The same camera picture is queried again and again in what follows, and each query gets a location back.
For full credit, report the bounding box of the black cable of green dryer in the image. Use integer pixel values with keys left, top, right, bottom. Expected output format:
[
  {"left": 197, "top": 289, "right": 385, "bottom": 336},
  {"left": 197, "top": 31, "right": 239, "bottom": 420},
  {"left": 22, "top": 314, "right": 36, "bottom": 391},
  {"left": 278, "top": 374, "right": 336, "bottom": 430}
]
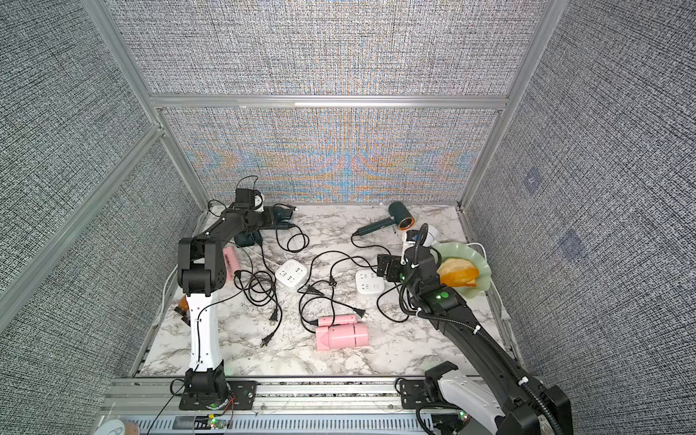
[{"left": 350, "top": 233, "right": 411, "bottom": 324}]

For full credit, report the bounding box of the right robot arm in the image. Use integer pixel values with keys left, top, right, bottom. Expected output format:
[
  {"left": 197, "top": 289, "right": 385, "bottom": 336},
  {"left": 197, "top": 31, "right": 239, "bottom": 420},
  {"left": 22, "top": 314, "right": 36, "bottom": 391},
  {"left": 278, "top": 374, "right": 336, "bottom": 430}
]
[{"left": 377, "top": 246, "right": 574, "bottom": 434}]

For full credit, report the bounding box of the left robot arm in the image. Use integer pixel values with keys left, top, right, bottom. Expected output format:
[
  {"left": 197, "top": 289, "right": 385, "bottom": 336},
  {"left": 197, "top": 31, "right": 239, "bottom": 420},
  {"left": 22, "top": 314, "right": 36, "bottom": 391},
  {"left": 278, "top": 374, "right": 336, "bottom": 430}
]
[{"left": 178, "top": 207, "right": 292, "bottom": 374}]

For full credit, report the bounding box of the right white power strip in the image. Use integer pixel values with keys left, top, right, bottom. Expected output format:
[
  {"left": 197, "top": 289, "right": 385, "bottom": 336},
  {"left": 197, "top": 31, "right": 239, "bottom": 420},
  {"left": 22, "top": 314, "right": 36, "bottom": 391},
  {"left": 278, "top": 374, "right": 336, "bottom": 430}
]
[{"left": 355, "top": 269, "right": 385, "bottom": 295}]

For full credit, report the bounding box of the white power strip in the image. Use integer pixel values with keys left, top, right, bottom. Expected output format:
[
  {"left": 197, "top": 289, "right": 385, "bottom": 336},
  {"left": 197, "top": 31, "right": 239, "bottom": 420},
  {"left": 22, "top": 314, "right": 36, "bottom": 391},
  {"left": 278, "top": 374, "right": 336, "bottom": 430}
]
[
  {"left": 275, "top": 259, "right": 309, "bottom": 291},
  {"left": 355, "top": 269, "right": 385, "bottom": 295}
]

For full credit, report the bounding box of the dark green hair dryer left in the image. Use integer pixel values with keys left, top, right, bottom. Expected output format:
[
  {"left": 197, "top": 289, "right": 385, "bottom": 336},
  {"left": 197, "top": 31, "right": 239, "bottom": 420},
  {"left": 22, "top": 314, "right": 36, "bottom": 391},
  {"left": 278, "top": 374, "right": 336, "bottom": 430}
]
[{"left": 233, "top": 229, "right": 263, "bottom": 248}]

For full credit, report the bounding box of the white hair dryer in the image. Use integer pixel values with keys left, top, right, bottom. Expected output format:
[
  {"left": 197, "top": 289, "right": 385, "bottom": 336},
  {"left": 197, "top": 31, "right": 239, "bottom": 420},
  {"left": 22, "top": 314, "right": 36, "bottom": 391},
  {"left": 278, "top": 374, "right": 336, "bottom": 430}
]
[{"left": 402, "top": 227, "right": 439, "bottom": 257}]

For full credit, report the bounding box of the green hair dryer orange nozzle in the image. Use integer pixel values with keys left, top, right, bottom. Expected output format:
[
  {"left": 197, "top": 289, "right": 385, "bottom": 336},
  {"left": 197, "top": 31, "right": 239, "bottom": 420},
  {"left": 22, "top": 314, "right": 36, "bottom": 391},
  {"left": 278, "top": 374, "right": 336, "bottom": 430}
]
[{"left": 353, "top": 201, "right": 416, "bottom": 237}]

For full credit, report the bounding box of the left white power strip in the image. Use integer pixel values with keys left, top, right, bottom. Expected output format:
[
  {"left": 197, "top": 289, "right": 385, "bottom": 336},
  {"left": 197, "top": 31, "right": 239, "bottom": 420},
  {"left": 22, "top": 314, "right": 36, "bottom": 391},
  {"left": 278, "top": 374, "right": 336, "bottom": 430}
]
[{"left": 275, "top": 259, "right": 309, "bottom": 291}]

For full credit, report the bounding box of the light green scalloped plate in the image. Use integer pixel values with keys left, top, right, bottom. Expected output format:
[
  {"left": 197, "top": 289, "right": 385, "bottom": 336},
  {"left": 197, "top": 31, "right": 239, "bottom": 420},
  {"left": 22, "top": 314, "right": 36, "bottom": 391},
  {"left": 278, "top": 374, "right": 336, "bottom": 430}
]
[{"left": 433, "top": 242, "right": 492, "bottom": 299}]

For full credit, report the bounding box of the pink hair dryer left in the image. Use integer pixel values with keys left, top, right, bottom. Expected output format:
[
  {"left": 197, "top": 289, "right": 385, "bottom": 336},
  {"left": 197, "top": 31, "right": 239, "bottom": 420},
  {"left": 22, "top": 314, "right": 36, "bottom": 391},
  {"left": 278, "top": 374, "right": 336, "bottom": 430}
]
[{"left": 222, "top": 246, "right": 240, "bottom": 282}]

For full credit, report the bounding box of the bread roll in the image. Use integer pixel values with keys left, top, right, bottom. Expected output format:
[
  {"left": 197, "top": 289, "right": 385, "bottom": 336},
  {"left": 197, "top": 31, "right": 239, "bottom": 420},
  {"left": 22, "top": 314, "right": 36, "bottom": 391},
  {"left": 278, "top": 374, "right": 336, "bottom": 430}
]
[{"left": 438, "top": 258, "right": 480, "bottom": 287}]

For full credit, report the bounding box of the pink folded hair dryer front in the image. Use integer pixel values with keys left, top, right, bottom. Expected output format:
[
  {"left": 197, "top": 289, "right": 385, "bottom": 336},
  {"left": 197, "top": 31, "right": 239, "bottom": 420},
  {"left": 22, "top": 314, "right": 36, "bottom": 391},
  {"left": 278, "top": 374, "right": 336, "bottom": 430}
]
[{"left": 315, "top": 315, "right": 369, "bottom": 351}]

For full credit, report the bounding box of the white round object bottom left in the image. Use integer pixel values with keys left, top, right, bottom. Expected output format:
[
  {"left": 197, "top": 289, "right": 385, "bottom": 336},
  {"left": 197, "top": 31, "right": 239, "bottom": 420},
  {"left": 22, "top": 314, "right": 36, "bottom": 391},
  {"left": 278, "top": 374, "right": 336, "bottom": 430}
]
[{"left": 94, "top": 419, "right": 141, "bottom": 435}]

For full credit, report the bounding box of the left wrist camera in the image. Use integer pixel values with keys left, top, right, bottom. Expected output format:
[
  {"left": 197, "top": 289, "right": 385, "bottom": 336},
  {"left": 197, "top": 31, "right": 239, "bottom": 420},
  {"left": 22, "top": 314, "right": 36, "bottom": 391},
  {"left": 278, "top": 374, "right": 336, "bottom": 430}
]
[{"left": 234, "top": 188, "right": 264, "bottom": 212}]

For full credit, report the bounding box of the black coiled cable with plug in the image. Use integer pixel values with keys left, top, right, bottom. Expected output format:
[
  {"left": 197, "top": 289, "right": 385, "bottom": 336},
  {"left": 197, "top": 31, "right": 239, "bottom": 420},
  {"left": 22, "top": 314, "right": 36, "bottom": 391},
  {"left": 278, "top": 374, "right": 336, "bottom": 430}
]
[{"left": 232, "top": 244, "right": 284, "bottom": 349}]

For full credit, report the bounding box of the black cable of pink dryer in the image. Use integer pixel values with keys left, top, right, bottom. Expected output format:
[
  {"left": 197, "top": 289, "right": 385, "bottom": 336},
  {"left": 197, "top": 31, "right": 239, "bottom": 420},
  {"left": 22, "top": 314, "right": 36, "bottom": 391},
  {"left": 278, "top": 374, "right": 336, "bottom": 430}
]
[{"left": 297, "top": 249, "right": 366, "bottom": 334}]

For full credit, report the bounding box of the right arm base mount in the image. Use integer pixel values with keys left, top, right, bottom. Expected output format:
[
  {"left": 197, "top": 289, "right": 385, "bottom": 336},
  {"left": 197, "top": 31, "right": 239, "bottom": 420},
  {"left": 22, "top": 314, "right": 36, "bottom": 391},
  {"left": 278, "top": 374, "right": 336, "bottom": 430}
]
[{"left": 394, "top": 362, "right": 469, "bottom": 434}]

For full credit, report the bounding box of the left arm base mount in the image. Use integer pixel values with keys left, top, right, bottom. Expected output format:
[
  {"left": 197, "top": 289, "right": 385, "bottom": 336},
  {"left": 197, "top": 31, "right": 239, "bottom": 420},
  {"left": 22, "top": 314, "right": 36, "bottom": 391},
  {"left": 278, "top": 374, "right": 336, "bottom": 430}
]
[{"left": 179, "top": 362, "right": 258, "bottom": 413}]

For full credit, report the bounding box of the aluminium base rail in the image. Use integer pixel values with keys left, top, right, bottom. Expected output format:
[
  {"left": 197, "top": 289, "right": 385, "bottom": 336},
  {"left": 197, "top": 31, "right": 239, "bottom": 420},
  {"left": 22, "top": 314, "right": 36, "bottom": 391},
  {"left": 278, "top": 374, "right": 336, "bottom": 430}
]
[{"left": 91, "top": 375, "right": 489, "bottom": 434}]

